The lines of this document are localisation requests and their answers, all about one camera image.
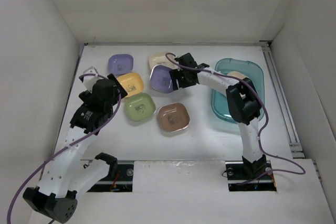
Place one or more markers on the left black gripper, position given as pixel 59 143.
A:
pixel 118 89

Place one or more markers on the purple plate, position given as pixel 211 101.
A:
pixel 160 79
pixel 120 64

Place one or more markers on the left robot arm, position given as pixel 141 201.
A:
pixel 57 193

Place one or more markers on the cream plate back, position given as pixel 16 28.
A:
pixel 160 58

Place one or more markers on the teal plastic bin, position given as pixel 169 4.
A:
pixel 251 70

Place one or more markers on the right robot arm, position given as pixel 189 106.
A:
pixel 243 102

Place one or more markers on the brown plate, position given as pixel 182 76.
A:
pixel 173 117

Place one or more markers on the yellow plate on table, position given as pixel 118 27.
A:
pixel 132 83

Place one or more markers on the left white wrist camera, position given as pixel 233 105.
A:
pixel 89 81

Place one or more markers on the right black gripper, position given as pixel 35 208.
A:
pixel 176 74

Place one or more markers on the green plate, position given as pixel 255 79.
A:
pixel 139 107

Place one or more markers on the cream plate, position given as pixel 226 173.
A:
pixel 160 58
pixel 237 75

